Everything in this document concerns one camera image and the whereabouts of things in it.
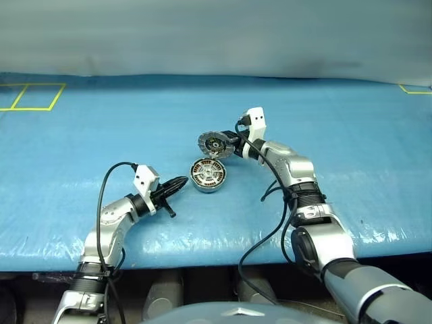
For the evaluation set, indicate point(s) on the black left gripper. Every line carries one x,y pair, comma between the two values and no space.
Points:
161,200

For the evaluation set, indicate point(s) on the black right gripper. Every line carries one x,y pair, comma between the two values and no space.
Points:
242,143

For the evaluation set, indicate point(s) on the silver finned rotor disc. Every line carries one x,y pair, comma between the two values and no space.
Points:
212,144

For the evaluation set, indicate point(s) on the motor stator with copper windings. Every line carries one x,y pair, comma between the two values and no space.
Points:
206,189

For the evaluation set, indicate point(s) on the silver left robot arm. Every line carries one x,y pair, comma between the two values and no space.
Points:
108,216

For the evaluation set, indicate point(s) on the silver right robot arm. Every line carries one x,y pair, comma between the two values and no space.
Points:
303,175

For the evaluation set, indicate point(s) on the grey rounded cylinder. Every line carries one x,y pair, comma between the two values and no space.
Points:
254,290
163,293

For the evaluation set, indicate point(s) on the blue plastic table cover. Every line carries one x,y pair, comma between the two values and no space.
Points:
67,152

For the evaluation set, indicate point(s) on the grey robot torso with logo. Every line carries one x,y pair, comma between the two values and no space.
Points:
236,314

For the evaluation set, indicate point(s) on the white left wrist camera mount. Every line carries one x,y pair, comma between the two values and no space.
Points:
145,175

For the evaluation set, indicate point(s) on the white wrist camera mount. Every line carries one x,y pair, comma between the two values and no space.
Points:
258,121
145,175

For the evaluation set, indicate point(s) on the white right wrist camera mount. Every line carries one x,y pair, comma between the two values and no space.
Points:
258,121

